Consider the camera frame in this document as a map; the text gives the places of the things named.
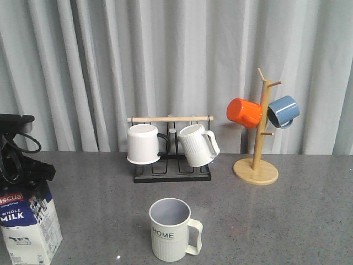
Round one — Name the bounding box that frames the black gloved left hand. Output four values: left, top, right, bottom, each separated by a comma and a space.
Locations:
1, 153, 56, 200

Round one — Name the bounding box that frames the blue white milk carton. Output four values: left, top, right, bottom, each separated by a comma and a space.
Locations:
1, 181, 62, 264

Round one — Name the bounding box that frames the cream HOME mug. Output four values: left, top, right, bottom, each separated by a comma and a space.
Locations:
149, 198, 203, 262

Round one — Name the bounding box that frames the black wrist-mounted device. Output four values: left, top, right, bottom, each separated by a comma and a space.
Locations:
0, 114, 35, 135

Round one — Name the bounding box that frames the grey curtain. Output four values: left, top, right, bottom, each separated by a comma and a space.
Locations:
1, 1, 352, 155

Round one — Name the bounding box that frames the white ribbed mug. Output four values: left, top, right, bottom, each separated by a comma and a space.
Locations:
178, 124, 220, 167

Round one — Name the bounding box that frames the wooden mug tree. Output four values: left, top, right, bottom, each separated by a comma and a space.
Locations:
233, 68, 281, 186

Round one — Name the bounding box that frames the orange mug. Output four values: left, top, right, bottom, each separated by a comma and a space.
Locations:
226, 98, 263, 129

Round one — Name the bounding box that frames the blue mug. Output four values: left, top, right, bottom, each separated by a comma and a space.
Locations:
268, 96, 300, 129

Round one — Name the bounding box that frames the white mug black handle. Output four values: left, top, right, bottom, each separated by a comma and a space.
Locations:
127, 124, 170, 165

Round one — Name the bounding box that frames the black wire mug rack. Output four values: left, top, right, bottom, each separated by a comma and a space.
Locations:
127, 115, 214, 183

